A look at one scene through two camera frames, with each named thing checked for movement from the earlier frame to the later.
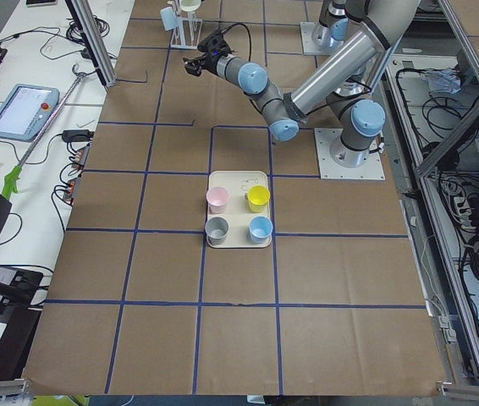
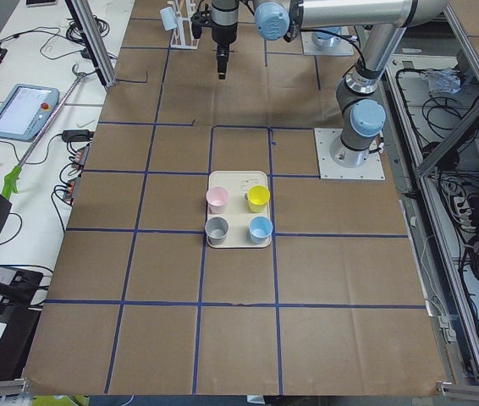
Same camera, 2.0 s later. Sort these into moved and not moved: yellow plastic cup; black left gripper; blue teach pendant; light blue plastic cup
Moved: black left gripper
Not moved: yellow plastic cup; light blue plastic cup; blue teach pendant
